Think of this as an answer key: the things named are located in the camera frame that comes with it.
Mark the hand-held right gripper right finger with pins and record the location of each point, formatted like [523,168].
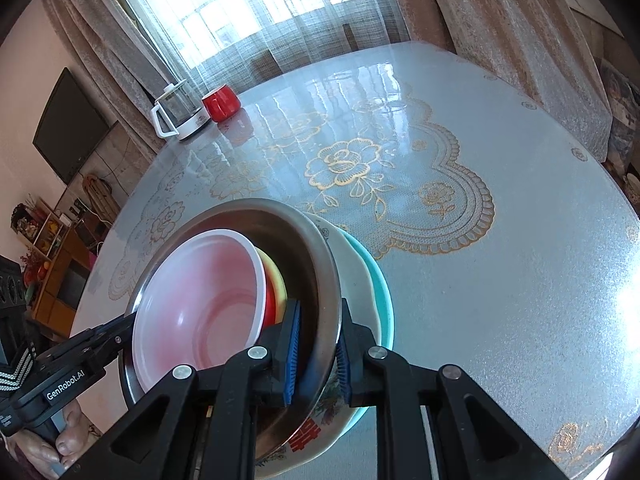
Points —
[344,367]

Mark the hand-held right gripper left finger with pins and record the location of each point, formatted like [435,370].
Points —
[292,350]

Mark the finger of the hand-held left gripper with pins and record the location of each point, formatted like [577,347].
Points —
[112,327]
[112,352]

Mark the yellow plastic bowl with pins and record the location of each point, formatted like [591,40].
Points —
[277,285]

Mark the teal plastic plate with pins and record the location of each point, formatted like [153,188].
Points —
[382,290]

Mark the red plastic bowl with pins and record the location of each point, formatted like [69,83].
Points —
[210,300]

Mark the large white dragon-print plate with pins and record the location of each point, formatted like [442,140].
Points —
[355,270]

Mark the stainless steel bowl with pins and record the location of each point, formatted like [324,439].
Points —
[295,240]

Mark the person's left hand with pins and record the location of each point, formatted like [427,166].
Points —
[70,445]

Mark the wooden cabinet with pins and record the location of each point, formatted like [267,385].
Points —
[55,285]

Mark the wooden display shelf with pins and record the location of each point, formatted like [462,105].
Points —
[47,235]

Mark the rattan chair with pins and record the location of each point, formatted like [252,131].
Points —
[100,195]

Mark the black flat television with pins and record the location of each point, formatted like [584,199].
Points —
[70,125]

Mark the white electric glass kettle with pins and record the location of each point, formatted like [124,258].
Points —
[192,125]

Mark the red mug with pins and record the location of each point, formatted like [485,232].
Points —
[222,105]

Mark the beige curtain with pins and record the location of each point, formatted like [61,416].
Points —
[500,10]
[100,45]

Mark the wooden chair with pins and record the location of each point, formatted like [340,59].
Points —
[352,37]
[264,67]

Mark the sheer white curtain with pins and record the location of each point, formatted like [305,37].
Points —
[250,10]

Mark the patterned cushion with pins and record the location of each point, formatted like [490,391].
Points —
[622,110]

